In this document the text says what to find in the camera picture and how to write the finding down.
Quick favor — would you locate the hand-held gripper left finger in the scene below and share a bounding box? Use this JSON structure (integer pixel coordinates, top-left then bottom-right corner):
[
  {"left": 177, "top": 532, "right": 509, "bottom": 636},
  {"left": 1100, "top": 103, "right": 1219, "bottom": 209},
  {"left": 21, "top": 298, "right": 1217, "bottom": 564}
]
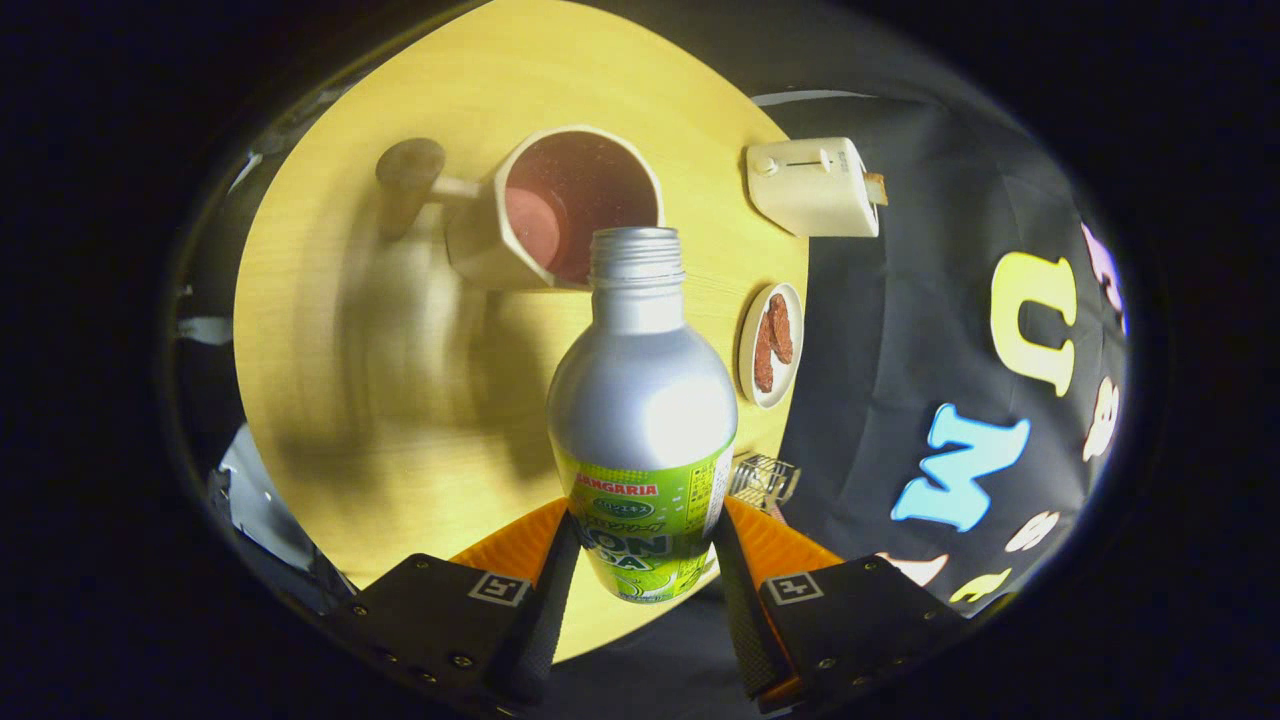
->
[{"left": 340, "top": 497, "right": 583, "bottom": 706}]

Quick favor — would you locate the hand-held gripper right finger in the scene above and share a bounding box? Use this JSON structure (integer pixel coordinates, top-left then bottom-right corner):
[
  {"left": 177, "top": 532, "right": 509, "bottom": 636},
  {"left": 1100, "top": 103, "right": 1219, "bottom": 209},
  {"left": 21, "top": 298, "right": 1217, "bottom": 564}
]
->
[{"left": 712, "top": 497, "right": 971, "bottom": 713}]

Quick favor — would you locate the silver bottle with green label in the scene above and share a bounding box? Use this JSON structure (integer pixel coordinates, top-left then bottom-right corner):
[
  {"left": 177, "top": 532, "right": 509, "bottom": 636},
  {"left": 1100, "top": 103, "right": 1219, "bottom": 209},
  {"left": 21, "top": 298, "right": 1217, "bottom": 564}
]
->
[{"left": 546, "top": 226, "right": 739, "bottom": 605}]

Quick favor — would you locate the beige cup with wooden handle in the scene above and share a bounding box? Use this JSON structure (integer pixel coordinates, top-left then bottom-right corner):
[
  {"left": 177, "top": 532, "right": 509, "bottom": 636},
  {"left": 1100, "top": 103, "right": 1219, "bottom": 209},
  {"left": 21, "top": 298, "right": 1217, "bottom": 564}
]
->
[{"left": 375, "top": 125, "right": 666, "bottom": 292}]

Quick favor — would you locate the brown meat piece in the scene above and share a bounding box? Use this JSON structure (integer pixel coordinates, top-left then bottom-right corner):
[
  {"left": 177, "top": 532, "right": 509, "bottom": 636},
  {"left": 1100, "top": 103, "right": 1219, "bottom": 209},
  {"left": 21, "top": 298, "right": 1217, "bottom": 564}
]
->
[
  {"left": 753, "top": 310, "right": 776, "bottom": 393},
  {"left": 768, "top": 294, "right": 794, "bottom": 365}
]

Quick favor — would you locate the light wooden table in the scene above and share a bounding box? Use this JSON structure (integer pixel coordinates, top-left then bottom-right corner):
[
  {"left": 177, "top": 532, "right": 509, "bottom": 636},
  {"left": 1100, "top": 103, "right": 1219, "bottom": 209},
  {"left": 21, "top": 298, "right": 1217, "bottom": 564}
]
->
[{"left": 233, "top": 0, "right": 809, "bottom": 663}]

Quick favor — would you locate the round white plate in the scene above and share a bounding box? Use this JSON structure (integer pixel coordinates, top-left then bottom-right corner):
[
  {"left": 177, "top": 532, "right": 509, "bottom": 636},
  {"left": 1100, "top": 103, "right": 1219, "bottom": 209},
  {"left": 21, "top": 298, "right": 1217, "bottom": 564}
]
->
[{"left": 738, "top": 282, "right": 805, "bottom": 410}]

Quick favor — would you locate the white toaster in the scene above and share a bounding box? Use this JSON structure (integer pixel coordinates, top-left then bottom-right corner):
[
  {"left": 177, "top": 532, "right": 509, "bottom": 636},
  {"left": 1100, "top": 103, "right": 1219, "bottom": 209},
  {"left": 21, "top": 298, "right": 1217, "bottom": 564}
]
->
[{"left": 745, "top": 137, "right": 881, "bottom": 239}]

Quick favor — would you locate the metal wire holder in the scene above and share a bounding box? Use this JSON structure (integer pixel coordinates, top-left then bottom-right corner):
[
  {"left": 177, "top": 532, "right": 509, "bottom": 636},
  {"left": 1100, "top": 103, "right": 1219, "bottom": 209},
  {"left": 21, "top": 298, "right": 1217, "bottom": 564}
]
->
[{"left": 728, "top": 452, "right": 801, "bottom": 513}]

